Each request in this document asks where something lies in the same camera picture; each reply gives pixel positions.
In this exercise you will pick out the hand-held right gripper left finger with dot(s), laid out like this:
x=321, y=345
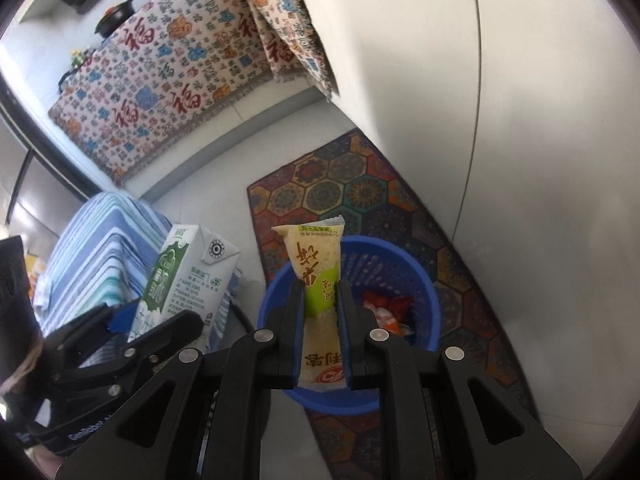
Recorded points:
x=300, y=350

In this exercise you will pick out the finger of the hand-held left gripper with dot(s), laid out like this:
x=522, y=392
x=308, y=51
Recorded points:
x=125, y=317
x=170, y=327

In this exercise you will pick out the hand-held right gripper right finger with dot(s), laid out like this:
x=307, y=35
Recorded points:
x=343, y=350

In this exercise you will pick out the white green milk carton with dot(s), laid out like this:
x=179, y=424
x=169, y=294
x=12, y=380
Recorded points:
x=180, y=280

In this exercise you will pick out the red plastic bag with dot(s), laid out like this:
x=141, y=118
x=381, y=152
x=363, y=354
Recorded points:
x=385, y=302

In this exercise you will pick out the yellow green snack packet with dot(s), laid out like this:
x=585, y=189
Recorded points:
x=315, y=260

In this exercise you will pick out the blue plastic basket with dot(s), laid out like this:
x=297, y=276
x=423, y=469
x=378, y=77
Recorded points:
x=400, y=270

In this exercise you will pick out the orange white wrapper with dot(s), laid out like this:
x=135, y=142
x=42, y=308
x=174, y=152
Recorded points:
x=395, y=322

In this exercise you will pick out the blue striped table cloth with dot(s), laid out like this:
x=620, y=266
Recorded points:
x=110, y=240

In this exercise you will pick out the crumpled snack packet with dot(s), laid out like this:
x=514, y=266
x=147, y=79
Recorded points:
x=43, y=294

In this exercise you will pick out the grey cabinet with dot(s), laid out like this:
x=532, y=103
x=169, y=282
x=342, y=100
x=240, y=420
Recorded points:
x=30, y=195

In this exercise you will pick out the hexagon patterned rug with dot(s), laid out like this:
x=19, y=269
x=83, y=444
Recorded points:
x=350, y=185

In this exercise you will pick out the small black pan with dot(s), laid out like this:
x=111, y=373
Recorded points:
x=66, y=80

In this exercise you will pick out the large printed blanket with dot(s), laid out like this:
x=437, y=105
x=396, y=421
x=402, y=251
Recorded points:
x=165, y=75

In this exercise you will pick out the black pot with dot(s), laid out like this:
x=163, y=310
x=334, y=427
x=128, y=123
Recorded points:
x=116, y=17

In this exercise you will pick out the hanging printed blanket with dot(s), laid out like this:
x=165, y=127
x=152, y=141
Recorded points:
x=285, y=25

